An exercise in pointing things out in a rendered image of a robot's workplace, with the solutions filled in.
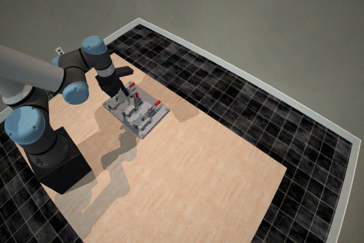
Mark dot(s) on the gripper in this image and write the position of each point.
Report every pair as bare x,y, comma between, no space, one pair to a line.
112,87

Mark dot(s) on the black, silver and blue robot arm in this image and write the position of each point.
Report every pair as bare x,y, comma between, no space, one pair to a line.
24,81

